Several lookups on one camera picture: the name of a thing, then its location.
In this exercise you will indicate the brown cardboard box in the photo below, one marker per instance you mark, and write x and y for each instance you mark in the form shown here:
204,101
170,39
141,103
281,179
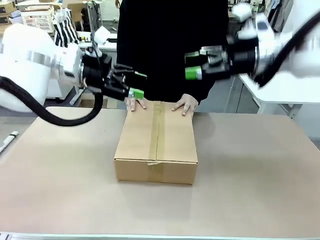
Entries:
137,137

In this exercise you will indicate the person in black clothing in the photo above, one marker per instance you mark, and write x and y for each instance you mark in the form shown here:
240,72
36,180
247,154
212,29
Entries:
170,37

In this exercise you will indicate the person's left hand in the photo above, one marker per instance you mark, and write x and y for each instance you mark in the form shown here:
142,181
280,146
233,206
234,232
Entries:
186,101

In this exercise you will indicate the white side table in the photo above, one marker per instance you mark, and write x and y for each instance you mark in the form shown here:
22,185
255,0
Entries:
280,95

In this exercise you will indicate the white plastic crate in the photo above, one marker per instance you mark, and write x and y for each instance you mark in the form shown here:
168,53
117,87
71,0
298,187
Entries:
37,20

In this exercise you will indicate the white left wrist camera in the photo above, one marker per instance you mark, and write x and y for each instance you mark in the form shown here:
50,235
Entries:
102,35

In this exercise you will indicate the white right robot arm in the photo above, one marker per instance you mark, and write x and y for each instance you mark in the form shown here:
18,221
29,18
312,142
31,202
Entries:
307,50

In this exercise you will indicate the white drawer cabinet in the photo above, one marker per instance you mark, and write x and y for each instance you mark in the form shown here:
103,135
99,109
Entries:
57,87

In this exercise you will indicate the stacked cardboard boxes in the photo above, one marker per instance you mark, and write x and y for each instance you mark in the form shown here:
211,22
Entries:
6,10

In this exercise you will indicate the black-white striped bag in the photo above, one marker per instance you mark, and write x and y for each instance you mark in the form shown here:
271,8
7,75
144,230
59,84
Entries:
65,32

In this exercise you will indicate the open cardboard box on floor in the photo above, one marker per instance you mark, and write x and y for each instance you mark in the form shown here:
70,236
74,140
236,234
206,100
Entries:
87,102

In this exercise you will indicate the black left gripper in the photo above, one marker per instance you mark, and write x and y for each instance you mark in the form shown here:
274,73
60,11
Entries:
93,72

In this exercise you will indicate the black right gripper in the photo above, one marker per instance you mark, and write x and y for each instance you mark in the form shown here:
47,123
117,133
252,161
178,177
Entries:
241,60

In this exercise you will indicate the person's left forearm black sleeve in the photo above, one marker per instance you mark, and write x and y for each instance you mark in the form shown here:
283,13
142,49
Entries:
207,92

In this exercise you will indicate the person's right hand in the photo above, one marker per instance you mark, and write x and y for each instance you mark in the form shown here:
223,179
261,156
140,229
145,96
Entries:
132,103

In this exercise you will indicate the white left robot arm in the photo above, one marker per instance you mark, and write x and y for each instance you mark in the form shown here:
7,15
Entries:
25,50

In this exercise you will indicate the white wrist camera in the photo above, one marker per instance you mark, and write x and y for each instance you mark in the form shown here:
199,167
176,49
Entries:
241,10
102,35

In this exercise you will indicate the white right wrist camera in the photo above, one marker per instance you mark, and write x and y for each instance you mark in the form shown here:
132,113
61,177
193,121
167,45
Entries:
241,10

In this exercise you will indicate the white marker pen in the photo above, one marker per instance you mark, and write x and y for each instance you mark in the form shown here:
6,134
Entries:
10,137

